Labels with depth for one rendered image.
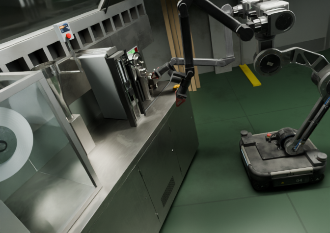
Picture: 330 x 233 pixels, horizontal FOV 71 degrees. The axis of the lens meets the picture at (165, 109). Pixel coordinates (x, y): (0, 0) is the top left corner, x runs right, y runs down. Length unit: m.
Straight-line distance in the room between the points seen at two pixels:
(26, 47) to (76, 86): 0.44
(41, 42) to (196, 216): 1.79
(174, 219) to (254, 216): 0.67
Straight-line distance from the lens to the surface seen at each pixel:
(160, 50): 4.38
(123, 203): 1.54
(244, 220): 2.17
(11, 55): 1.66
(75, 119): 1.57
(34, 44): 1.75
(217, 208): 2.24
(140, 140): 1.59
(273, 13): 1.46
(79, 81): 1.94
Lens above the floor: 1.83
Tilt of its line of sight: 30 degrees down
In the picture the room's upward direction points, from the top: 15 degrees counter-clockwise
